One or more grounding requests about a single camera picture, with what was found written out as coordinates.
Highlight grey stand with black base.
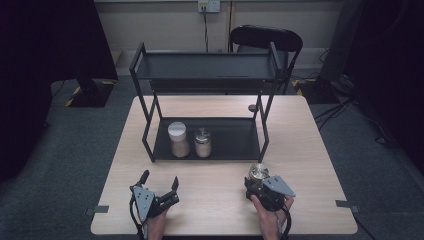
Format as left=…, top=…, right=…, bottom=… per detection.
left=295, top=0, right=364, bottom=105

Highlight black stand base yellow tape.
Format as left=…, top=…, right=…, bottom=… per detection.
left=64, top=77, right=117, bottom=109

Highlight tall white-lid jar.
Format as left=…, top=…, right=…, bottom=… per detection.
left=167, top=121, right=191, bottom=159

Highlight person's right hand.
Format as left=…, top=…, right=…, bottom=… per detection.
left=249, top=194, right=296, bottom=240

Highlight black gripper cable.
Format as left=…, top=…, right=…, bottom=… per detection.
left=278, top=205, right=293, bottom=240
left=128, top=196, right=148, bottom=240

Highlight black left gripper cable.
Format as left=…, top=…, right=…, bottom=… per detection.
left=128, top=196, right=148, bottom=240

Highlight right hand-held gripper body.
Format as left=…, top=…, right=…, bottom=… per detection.
left=245, top=175, right=297, bottom=213

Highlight black socket cable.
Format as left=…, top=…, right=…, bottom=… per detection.
left=200, top=5, right=210, bottom=54

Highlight person's left hand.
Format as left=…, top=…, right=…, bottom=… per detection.
left=145, top=209, right=170, bottom=240

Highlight black floor cables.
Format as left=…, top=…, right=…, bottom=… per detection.
left=312, top=94, right=396, bottom=146

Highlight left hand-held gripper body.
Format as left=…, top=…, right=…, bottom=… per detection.
left=128, top=184, right=181, bottom=224

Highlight short silver-lid jar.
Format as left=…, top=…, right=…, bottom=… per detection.
left=193, top=126, right=213, bottom=159

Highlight white wall socket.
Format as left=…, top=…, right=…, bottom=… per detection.
left=197, top=0, right=222, bottom=14

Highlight dark brass-lid jar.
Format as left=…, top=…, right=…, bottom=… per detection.
left=247, top=162, right=271, bottom=188

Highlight black metal two-tier rack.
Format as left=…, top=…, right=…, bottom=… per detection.
left=128, top=41, right=285, bottom=165

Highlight black chair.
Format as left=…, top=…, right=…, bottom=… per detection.
left=228, top=24, right=304, bottom=96

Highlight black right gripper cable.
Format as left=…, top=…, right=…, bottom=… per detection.
left=278, top=205, right=293, bottom=240

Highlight black curtain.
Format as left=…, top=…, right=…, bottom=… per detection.
left=0, top=0, right=120, bottom=184
left=343, top=0, right=424, bottom=174

